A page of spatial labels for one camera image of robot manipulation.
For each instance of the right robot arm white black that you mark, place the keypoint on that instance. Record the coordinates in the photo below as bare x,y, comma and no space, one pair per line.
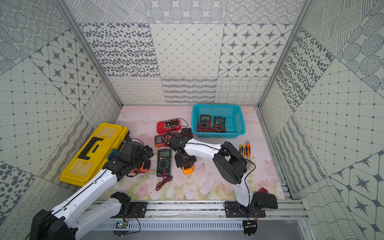
231,165

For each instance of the small black multimeter face down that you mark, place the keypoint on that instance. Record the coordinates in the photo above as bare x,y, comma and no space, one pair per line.
186,132

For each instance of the green multimeter DT9205A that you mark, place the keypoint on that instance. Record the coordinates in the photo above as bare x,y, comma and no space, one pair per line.
164,163

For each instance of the orange Victor multimeter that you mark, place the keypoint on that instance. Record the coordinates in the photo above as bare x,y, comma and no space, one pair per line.
161,140

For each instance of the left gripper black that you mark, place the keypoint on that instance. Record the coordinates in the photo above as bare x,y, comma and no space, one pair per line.
144,156

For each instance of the dark red-trim multimeter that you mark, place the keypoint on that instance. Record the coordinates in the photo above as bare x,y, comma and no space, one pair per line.
204,124

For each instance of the teal plastic basket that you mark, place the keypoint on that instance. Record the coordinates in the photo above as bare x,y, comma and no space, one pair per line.
235,124

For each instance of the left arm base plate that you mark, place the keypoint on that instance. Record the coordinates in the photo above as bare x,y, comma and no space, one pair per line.
135,208

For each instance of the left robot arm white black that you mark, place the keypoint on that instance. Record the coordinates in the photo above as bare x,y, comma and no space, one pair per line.
70,220

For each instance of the orange handled wrench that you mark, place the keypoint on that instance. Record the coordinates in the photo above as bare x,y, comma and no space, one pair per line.
248,150

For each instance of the aluminium mounting rail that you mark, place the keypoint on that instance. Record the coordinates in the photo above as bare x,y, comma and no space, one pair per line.
214,210

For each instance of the yellow orange multimeter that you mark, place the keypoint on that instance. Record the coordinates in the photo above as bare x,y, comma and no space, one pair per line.
187,169

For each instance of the green multimeter with leads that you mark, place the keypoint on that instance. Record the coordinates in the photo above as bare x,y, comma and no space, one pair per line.
219,125

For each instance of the yellow black utility knife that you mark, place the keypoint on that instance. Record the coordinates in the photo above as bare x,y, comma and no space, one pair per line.
242,150

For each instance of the orange multimeter face down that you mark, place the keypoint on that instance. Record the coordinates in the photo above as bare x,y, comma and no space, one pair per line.
145,167

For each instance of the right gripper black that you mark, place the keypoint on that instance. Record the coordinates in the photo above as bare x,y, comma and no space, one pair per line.
179,163

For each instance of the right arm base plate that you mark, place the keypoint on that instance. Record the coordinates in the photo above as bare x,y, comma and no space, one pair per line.
236,210

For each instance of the red multimeter face down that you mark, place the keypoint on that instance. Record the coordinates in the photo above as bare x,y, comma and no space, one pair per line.
165,127

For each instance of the yellow black toolbox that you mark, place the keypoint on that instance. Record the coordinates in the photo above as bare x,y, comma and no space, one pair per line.
94,154

